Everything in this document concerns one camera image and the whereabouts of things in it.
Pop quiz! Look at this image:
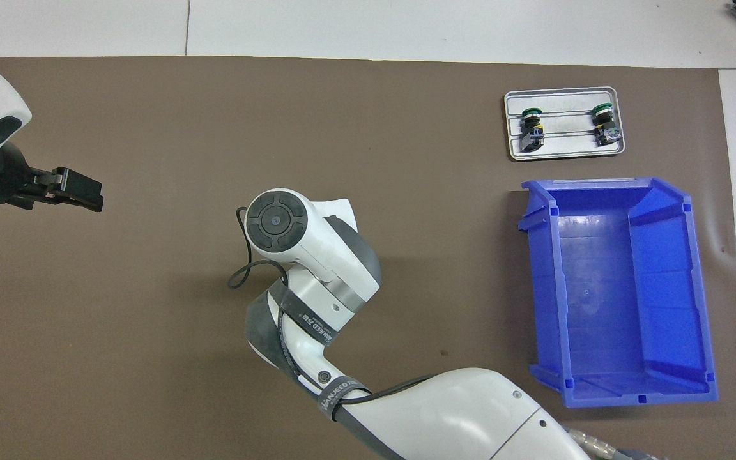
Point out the brown table mat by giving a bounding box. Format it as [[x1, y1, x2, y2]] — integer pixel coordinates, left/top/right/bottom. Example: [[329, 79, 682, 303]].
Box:
[[0, 56, 736, 460]]

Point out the grey metal tray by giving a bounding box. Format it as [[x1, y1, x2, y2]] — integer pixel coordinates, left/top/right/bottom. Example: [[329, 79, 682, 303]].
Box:
[[503, 86, 627, 162]]

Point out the blue plastic storage bin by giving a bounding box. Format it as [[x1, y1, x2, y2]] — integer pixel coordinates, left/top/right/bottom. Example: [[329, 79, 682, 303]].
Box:
[[517, 177, 720, 410]]

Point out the green push button switch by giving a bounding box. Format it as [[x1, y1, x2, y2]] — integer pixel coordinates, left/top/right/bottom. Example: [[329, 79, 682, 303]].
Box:
[[519, 107, 547, 153], [590, 102, 625, 148]]

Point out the grey braided cable sleeve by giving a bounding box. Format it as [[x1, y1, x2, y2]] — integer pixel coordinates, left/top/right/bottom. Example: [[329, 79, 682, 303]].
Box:
[[565, 426, 664, 460]]

